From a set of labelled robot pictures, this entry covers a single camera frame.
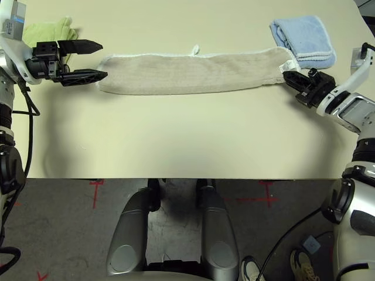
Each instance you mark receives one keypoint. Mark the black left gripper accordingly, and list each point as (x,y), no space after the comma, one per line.
(44,64)

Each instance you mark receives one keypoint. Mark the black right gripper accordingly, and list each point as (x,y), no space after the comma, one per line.
(319,89)

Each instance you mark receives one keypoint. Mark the beige towel with white trim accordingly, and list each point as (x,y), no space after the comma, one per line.
(190,73)

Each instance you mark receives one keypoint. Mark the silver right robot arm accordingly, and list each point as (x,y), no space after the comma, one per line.
(351,234)

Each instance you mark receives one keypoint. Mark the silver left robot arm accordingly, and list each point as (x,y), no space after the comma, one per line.
(8,175)

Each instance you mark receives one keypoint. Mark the folded light blue towel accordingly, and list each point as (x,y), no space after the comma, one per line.
(304,38)

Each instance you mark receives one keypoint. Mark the folded green towel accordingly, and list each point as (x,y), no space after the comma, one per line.
(44,32)

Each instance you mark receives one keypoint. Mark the small blue box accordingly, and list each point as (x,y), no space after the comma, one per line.
(311,244)

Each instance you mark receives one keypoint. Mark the yellowish grey sneaker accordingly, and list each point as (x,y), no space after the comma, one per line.
(303,265)

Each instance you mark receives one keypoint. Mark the white grey sneaker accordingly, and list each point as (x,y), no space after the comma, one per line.
(249,269)

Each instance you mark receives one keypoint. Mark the grey robot waist housing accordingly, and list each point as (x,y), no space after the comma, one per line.
(164,278)

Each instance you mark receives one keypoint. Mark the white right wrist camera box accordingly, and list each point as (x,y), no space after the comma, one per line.
(359,74)

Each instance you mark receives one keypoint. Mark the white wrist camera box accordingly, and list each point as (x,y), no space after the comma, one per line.
(13,23)
(359,74)

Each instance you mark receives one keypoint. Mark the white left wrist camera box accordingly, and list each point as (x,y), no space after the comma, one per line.
(13,23)

